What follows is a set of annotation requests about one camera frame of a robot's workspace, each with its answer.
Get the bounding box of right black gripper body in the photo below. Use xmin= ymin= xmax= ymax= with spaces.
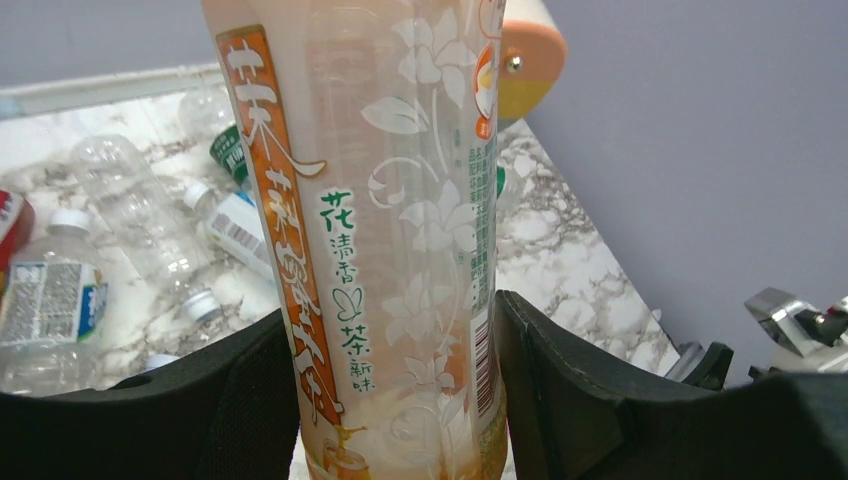
xmin=665 ymin=342 xmax=734 ymax=391

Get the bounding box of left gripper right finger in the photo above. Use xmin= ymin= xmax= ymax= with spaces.
xmin=495 ymin=290 xmax=847 ymax=479

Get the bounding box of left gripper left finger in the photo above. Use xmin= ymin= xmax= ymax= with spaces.
xmin=1 ymin=312 xmax=299 ymax=479

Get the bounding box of clear bottle grey blue label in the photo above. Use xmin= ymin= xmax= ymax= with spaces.
xmin=1 ymin=208 xmax=109 ymax=397

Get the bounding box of orange juice bottle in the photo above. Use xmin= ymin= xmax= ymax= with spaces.
xmin=202 ymin=1 xmax=508 ymax=479

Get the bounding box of clear bottle blue label slim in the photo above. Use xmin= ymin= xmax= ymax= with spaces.
xmin=143 ymin=354 xmax=179 ymax=372

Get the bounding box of clear unlabelled bottle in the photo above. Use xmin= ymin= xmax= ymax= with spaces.
xmin=70 ymin=134 xmax=222 ymax=323

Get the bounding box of amber bottle red label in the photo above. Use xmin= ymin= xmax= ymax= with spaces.
xmin=1 ymin=190 xmax=35 ymax=290

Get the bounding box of clear bottle dark green label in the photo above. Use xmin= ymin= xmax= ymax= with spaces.
xmin=178 ymin=86 xmax=250 ymax=191

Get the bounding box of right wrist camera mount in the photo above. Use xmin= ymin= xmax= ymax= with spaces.
xmin=744 ymin=287 xmax=847 ymax=378

